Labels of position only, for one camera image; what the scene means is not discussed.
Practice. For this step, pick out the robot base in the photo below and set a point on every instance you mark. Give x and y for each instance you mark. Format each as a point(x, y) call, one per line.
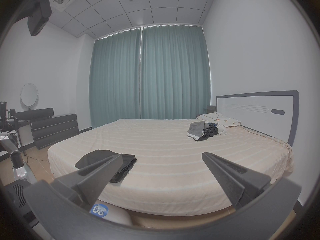
point(112, 215)

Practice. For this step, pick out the blue-green curtain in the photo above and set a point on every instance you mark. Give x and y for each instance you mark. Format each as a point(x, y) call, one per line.
point(175, 71)
point(115, 79)

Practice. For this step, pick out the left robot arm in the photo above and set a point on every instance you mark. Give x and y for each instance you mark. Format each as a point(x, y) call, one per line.
point(10, 146)

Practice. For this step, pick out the white printed pillow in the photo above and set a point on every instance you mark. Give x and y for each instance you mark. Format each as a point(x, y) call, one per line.
point(222, 119)

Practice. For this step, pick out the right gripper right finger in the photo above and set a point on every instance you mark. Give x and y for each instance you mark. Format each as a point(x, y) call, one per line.
point(225, 181)

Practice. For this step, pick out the bed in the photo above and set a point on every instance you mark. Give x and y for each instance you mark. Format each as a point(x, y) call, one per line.
point(175, 146)

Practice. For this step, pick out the pile of clothes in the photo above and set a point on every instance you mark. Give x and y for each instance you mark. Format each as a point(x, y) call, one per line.
point(200, 130)

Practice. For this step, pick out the black chest of drawers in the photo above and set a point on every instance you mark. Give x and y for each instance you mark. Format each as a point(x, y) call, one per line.
point(53, 131)

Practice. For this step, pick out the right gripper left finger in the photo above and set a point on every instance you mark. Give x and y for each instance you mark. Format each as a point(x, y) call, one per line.
point(100, 179)

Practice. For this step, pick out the round white mirror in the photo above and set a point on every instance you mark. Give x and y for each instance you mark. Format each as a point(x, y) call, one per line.
point(29, 94)

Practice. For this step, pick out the grey bedside table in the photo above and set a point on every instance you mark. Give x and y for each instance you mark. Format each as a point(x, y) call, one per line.
point(210, 108)

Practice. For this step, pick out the black T-shirt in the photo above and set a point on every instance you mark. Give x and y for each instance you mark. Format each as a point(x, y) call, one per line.
point(125, 167)

